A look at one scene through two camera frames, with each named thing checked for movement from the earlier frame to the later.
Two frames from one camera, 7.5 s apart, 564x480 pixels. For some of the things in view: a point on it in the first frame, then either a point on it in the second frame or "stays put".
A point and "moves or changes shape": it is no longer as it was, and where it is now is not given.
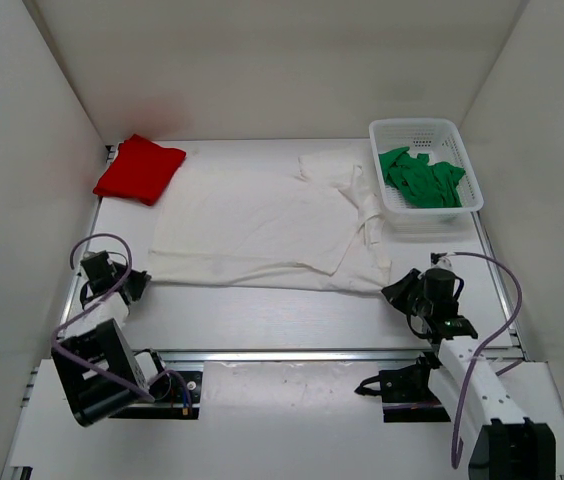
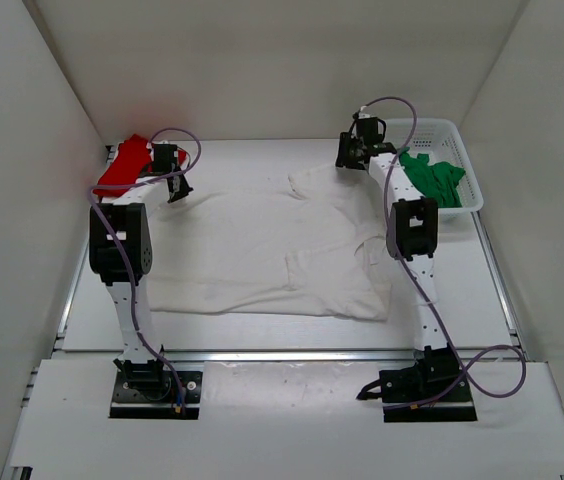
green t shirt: [435, 185] stays put
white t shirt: [312, 227] moves or changes shape
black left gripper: [140, 280] → [184, 190]
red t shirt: [141, 170] stays put
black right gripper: [396, 294] → [348, 143]
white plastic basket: [443, 141] stays put
